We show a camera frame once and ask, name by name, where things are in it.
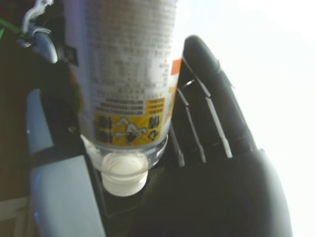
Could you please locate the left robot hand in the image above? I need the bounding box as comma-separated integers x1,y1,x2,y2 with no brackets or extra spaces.
26,34,294,237

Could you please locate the orange vitamin drink bottle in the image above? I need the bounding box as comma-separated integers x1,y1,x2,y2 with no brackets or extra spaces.
63,0,183,198

